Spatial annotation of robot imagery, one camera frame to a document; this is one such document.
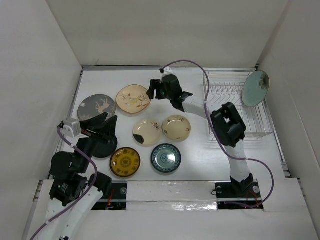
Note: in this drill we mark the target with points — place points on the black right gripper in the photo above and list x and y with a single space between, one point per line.
155 84

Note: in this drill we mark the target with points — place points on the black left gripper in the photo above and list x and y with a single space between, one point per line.
101 128

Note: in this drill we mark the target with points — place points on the grey plate with horse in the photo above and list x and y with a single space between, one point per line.
96 105

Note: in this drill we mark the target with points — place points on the beige plate with bird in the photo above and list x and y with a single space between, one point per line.
133 99

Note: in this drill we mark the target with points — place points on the yellow plate with brown rim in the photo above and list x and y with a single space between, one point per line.
125 162

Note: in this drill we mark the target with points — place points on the teal plate with flower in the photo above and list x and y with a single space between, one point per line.
255 89

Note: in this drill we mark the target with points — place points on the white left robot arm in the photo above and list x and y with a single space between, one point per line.
77 183

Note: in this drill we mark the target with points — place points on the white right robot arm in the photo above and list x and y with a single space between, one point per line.
225 122

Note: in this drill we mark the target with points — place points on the cream plate with small motifs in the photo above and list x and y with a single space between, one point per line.
176 127

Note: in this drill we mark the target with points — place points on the cream plate with black blot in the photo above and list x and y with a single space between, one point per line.
147 132

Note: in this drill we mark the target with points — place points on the blue and white bowl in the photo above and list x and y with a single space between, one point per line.
166 158

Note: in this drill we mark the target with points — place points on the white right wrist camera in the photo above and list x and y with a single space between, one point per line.
166 70

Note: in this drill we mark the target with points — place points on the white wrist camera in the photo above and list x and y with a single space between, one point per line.
166 70
71 127

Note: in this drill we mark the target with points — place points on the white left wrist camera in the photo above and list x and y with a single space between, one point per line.
71 127

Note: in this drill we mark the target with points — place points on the wire dish rack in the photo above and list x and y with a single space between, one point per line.
227 86

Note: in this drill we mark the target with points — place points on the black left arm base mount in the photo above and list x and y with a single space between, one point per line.
116 200

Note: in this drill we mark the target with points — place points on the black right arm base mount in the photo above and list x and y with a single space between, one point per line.
228 199

